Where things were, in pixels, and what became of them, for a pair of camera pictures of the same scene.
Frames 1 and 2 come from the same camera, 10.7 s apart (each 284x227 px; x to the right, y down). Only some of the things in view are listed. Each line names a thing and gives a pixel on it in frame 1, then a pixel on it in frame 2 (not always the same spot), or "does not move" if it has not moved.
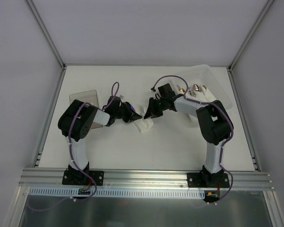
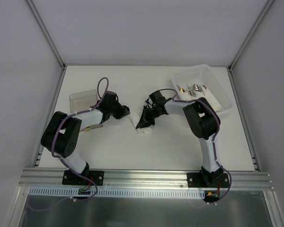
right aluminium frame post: x=268 y=4 does not move
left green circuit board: x=81 y=192 does not move
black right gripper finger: x=153 y=108 to x=142 y=118
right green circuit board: x=212 y=195 does not move
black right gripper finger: x=153 y=111 to x=146 y=120
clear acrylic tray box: x=88 y=97 does not move
